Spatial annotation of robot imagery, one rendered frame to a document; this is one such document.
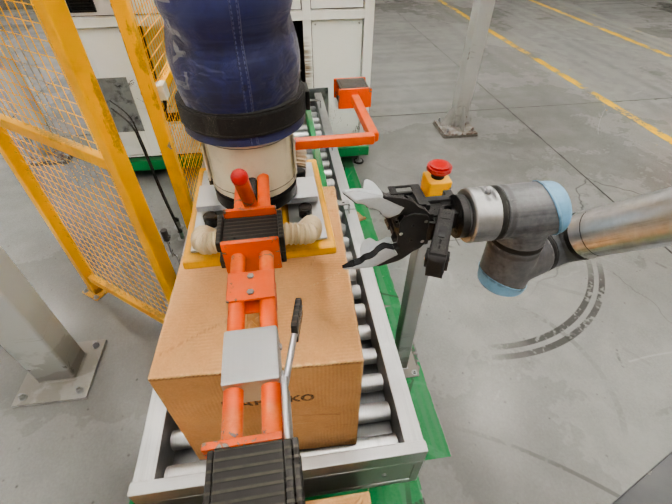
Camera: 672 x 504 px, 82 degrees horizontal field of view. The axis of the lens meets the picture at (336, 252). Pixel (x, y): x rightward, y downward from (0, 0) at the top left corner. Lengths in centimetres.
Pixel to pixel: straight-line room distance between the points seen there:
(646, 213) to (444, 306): 151
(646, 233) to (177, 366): 81
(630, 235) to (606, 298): 181
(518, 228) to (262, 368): 44
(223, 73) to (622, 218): 65
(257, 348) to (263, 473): 13
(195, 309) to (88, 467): 114
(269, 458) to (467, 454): 143
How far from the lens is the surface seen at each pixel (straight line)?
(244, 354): 46
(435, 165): 114
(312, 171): 96
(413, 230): 61
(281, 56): 67
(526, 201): 67
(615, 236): 77
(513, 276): 75
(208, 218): 81
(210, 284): 93
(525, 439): 188
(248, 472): 39
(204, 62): 66
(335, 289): 87
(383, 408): 117
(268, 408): 43
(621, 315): 250
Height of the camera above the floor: 160
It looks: 43 degrees down
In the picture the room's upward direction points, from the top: straight up
